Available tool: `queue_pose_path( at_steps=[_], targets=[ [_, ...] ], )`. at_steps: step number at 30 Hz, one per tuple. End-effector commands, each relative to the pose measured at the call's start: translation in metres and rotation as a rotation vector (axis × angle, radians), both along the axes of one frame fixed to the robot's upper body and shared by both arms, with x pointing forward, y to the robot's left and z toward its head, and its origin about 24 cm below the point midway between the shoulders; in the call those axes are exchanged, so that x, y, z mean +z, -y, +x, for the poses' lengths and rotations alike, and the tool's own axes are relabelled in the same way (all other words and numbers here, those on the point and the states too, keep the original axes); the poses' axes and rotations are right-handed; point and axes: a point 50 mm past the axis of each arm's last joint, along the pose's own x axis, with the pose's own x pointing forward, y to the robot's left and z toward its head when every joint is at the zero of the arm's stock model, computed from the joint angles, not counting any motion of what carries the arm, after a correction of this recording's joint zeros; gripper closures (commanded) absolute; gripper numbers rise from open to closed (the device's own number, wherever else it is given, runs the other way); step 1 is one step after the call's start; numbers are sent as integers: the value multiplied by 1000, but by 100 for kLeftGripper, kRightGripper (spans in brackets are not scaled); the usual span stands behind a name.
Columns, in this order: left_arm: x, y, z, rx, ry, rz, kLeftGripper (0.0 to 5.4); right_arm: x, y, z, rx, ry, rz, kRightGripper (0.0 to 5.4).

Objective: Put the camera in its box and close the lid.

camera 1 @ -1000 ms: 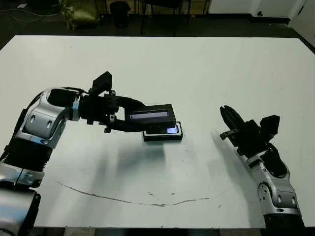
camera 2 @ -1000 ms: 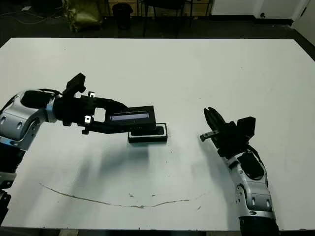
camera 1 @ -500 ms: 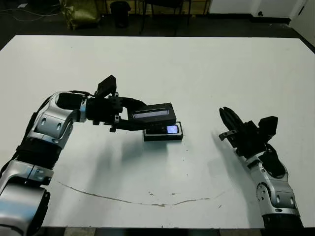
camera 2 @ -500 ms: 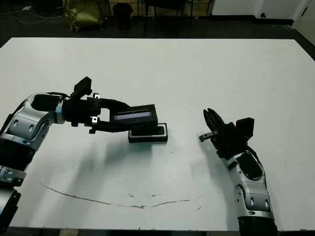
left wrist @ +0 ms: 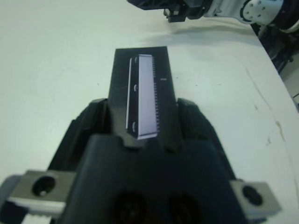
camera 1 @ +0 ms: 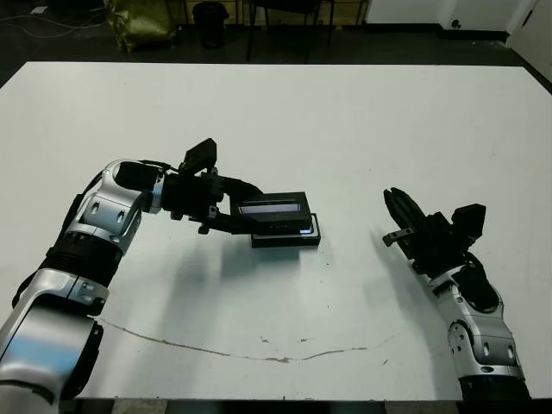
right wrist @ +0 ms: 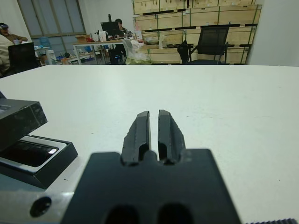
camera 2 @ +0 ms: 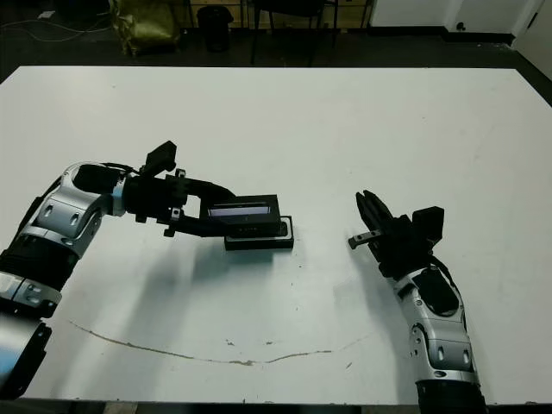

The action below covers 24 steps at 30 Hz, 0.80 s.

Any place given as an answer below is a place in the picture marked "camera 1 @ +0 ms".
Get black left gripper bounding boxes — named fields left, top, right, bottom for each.
left=161, top=167, right=265, bottom=237

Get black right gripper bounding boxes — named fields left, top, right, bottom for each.
left=382, top=186, right=470, bottom=277

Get black box lid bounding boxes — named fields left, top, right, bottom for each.
left=237, top=191, right=312, bottom=236

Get black box base white insert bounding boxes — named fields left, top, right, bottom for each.
left=251, top=213, right=323, bottom=250

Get black waste bin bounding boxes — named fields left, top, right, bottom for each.
left=191, top=2, right=229, bottom=49

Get black chair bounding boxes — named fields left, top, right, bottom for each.
left=245, top=0, right=336, bottom=64

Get yellow-green bag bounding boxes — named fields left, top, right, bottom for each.
left=103, top=0, right=178, bottom=53

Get white door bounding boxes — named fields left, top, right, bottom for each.
left=506, top=0, right=552, bottom=48

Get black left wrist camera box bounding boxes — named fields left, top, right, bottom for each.
left=179, top=137, right=217, bottom=176

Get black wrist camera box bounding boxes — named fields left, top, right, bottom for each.
left=450, top=203, right=487, bottom=250
left=179, top=137, right=217, bottom=176

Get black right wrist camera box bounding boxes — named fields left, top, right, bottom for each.
left=450, top=203, right=487, bottom=250

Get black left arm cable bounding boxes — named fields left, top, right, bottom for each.
left=135, top=158, right=182, bottom=174

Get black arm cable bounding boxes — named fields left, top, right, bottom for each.
left=463, top=249, right=505, bottom=311
left=135, top=158, right=182, bottom=174

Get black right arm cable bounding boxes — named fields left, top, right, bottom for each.
left=463, top=249, right=505, bottom=311

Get white floor cable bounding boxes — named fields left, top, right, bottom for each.
left=0, top=15, right=109, bottom=40

